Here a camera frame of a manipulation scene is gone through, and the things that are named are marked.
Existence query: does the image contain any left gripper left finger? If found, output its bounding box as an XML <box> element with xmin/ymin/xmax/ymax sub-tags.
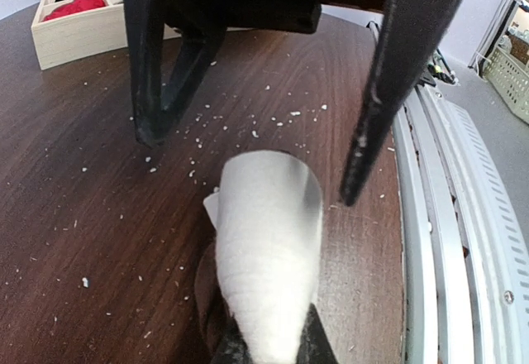
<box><xmin>210</xmin><ymin>322</ymin><xmax>252</xmax><ymax>364</ymax></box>

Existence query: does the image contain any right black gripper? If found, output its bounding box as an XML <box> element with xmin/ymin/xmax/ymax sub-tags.
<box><xmin>123</xmin><ymin>0</ymin><xmax>385</xmax><ymax>147</ymax></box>

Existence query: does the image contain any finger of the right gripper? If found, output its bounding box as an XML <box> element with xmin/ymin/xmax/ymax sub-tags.
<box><xmin>340</xmin><ymin>0</ymin><xmax>462</xmax><ymax>206</ymax></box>

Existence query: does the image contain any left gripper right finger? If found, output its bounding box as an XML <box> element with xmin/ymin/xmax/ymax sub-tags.
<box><xmin>296</xmin><ymin>304</ymin><xmax>338</xmax><ymax>364</ymax></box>

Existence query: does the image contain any cream sock with brown toe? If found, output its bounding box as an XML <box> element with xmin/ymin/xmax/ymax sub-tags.
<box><xmin>195</xmin><ymin>150</ymin><xmax>323</xmax><ymax>363</ymax></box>

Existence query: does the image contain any rolled red sock in box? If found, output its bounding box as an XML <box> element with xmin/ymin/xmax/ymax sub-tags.
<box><xmin>43</xmin><ymin>0</ymin><xmax>107</xmax><ymax>22</ymax></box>

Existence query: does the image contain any wooden compartment organiser box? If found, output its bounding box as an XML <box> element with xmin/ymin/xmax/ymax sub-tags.
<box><xmin>31</xmin><ymin>0</ymin><xmax>179</xmax><ymax>71</ymax></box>

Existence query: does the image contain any white plastic storage basket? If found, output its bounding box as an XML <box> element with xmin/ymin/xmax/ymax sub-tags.
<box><xmin>484</xmin><ymin>34</ymin><xmax>529</xmax><ymax>124</ymax></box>

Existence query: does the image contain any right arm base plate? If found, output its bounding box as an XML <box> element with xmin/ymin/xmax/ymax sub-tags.
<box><xmin>418</xmin><ymin>49</ymin><xmax>459</xmax><ymax>87</ymax></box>

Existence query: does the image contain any right aluminium frame post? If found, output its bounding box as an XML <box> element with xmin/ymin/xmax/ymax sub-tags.
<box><xmin>468</xmin><ymin>0</ymin><xmax>521</xmax><ymax>74</ymax></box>

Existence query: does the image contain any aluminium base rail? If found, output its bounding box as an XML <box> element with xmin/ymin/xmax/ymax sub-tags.
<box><xmin>393</xmin><ymin>87</ymin><xmax>528</xmax><ymax>363</ymax></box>

